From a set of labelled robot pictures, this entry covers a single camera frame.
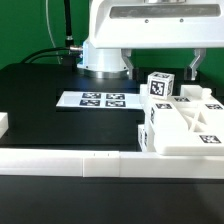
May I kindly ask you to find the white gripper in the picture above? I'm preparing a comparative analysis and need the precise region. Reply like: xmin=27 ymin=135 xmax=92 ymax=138
xmin=89 ymin=0 xmax=224 ymax=81

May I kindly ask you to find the white tagged nut cube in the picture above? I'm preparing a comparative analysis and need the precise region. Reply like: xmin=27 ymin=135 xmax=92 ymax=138
xmin=147 ymin=72 xmax=175 ymax=99

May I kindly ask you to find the white chair back frame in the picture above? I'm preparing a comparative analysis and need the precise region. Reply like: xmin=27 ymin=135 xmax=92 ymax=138
xmin=140 ymin=84 xmax=224 ymax=156

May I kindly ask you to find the white base tag sheet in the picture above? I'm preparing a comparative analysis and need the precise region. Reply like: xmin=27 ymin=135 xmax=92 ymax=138
xmin=56 ymin=91 xmax=142 ymax=110

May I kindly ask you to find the white U-shaped obstacle fence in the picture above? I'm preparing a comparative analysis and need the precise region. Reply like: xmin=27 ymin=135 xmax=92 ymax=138
xmin=0 ymin=111 xmax=224 ymax=180

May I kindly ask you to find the black cable bundle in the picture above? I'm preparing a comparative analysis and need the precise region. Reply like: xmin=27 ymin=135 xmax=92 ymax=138
xmin=20 ymin=0 xmax=84 ymax=65

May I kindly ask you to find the thin white cable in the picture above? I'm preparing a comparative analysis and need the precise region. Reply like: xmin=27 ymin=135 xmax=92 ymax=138
xmin=45 ymin=0 xmax=63 ymax=65

